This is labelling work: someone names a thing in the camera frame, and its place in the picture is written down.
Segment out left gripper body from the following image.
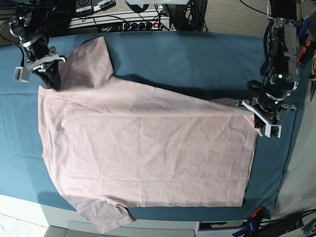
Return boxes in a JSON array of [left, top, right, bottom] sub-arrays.
[[236, 83, 296, 125]]

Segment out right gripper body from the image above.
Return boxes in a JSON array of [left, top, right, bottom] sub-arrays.
[[21, 37, 67, 74]]

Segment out pink T-shirt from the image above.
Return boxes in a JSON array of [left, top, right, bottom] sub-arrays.
[[38, 37, 257, 234]]

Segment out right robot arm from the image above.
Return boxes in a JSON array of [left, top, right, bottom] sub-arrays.
[[8, 0, 67, 90]]

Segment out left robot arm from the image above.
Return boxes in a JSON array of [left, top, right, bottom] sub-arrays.
[[236, 0, 302, 138]]

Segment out orange black clamp right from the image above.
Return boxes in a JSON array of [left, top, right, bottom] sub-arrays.
[[297, 39, 314, 67]]

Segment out teal table cloth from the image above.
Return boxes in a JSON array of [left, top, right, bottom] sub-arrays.
[[0, 32, 310, 221]]

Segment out orange blue clamp bottom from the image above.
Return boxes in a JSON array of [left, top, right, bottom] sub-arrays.
[[232, 207, 265, 237]]

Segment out white power strip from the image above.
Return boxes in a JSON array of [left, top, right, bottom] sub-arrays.
[[68, 16, 171, 33]]

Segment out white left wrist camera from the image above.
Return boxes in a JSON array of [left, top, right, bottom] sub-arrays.
[[264, 123, 282, 138]]

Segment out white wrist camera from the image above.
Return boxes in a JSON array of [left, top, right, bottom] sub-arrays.
[[264, 123, 282, 138], [13, 67, 31, 82]]

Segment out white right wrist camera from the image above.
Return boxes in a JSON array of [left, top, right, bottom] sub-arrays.
[[13, 67, 31, 82]]

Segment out yellow handled pliers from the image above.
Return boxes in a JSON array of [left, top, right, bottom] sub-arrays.
[[309, 54, 316, 102]]

